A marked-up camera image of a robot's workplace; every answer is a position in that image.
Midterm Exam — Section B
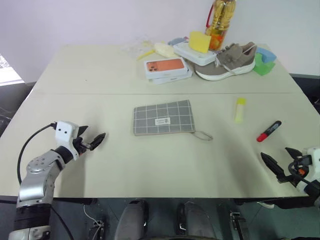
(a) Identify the white flat plastic box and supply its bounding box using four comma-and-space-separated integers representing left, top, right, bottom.
172, 41, 218, 67

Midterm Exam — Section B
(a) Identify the taupe sneaker with white sole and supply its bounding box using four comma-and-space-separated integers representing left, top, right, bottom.
193, 41, 259, 82

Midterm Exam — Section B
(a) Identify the black marker with red cap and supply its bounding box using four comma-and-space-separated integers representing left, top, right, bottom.
256, 120, 283, 143

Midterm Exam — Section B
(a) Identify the yellow glue stick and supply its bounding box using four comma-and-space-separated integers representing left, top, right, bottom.
234, 97, 247, 124

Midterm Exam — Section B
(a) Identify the cooking oil bottle red handle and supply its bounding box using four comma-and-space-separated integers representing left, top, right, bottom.
205, 0, 237, 51

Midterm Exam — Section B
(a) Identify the white thin cable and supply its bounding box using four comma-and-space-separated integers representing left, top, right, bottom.
83, 204, 105, 229

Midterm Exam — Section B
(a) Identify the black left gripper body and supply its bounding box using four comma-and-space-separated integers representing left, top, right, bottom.
71, 136, 92, 157

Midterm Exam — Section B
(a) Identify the dark rounded shape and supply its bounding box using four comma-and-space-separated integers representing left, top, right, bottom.
114, 198, 150, 240
175, 201, 216, 240

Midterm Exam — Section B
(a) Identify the white phone box orange print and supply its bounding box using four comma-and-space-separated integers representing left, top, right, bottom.
143, 57, 190, 81

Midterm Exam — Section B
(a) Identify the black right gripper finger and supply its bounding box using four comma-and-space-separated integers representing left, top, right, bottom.
260, 151, 286, 181
284, 147, 302, 160

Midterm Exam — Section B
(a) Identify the black metal table bracket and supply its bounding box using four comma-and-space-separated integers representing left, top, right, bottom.
87, 219, 106, 240
228, 211, 248, 240

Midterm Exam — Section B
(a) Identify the grey checked pouch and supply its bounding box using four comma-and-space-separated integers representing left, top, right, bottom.
132, 99, 214, 142

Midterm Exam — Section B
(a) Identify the clear crumpled plastic bag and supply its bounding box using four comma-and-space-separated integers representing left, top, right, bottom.
121, 36, 156, 55

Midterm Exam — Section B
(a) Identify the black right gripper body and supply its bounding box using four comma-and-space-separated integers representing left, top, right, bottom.
276, 154, 313, 189

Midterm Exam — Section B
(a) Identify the cream coloured bread toy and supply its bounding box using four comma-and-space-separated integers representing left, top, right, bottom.
153, 42, 175, 58

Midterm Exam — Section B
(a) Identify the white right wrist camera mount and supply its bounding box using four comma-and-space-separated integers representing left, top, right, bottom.
296, 146, 320, 194

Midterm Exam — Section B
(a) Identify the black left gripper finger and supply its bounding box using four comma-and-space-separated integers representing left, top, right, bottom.
76, 125, 89, 138
89, 132, 107, 151

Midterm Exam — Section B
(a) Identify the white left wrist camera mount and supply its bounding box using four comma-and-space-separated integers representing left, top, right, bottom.
54, 120, 81, 161

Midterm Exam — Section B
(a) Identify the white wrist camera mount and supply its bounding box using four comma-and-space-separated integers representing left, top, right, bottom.
54, 120, 81, 161
296, 146, 320, 194

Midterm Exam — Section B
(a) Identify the blue sponge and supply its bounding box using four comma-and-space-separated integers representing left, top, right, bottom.
255, 46, 278, 64

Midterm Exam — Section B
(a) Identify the green foam block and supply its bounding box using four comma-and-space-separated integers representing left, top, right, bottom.
252, 52, 276, 77

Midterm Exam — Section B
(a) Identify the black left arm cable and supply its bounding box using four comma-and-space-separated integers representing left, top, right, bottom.
16, 122, 57, 185

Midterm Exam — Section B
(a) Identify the yellow sponge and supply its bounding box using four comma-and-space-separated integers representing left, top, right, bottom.
188, 30, 212, 54

